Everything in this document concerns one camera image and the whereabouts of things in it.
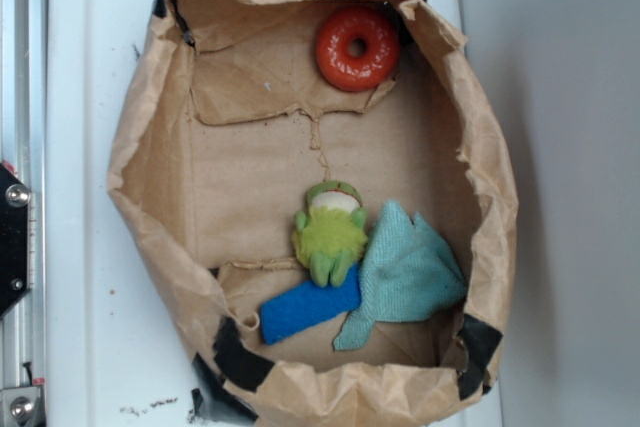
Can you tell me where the blue sponge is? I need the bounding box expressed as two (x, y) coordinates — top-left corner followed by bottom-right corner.
(259, 264), (361, 345)

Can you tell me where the green plush frog toy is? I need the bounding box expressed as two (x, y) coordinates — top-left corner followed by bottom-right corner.
(292, 180), (368, 287)

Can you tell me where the brown paper bag bin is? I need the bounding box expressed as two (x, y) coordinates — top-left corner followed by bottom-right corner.
(108, 0), (518, 426)

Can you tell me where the teal microfiber cloth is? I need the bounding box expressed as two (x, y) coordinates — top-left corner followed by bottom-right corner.
(333, 200), (468, 351)

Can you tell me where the orange plastic ring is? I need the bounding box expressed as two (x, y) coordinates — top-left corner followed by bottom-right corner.
(314, 7), (402, 94)

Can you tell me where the black metal bracket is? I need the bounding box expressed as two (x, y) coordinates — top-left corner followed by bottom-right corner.
(0, 161), (32, 319)

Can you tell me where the aluminium frame rail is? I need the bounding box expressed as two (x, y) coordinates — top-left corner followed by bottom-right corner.
(1, 0), (48, 412)

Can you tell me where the silver corner bracket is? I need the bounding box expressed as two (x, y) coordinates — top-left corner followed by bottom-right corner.
(0, 386), (46, 427)

